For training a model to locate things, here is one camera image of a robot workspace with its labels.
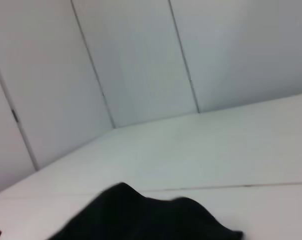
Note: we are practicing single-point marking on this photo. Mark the black shirt with FREE print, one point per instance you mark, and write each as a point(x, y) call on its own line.
point(145, 215)

